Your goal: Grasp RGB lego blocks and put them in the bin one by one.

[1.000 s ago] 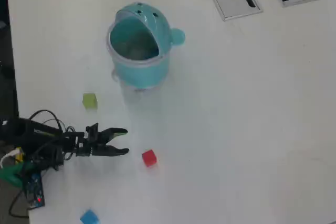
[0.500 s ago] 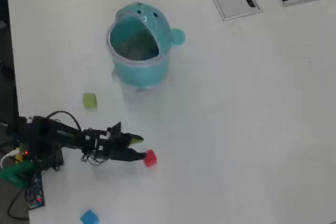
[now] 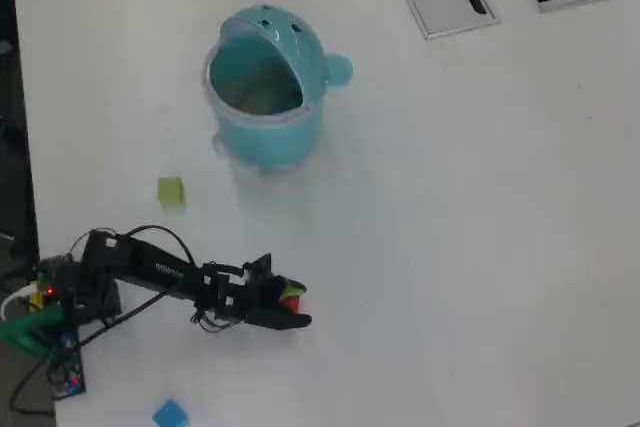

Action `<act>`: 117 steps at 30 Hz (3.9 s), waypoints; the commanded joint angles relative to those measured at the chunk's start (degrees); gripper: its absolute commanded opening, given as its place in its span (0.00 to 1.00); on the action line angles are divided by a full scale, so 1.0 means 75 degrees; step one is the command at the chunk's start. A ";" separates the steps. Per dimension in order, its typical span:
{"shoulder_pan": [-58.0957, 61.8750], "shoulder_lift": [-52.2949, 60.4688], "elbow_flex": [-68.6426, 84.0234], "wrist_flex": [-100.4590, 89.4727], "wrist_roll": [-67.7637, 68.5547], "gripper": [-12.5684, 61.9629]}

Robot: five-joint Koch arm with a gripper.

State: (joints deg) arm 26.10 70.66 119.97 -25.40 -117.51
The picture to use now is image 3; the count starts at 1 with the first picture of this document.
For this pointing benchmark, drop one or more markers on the blue circuit board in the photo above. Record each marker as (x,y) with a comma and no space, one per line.
(67,364)

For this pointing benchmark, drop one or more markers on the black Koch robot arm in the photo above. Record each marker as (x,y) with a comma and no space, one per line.
(145,267)

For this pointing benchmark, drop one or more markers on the yellow connector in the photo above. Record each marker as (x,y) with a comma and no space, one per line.
(36,297)

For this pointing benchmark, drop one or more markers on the green table clamp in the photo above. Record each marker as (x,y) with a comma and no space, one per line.
(25,329)

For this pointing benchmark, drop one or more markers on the teal whale-shaped bin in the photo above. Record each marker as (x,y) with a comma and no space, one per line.
(265,142)

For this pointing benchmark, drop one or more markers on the blue block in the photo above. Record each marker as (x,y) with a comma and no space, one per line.
(170,416)

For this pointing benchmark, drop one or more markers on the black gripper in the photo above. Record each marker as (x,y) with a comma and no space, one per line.
(250,299)

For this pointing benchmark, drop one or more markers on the green block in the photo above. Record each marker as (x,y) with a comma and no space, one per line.
(171,191)

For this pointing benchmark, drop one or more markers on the small green driver board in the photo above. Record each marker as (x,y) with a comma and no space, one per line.
(47,272)

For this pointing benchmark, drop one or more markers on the red block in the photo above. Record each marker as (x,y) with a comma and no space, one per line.
(294,304)

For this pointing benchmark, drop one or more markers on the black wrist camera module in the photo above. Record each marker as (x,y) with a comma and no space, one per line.
(260,267)

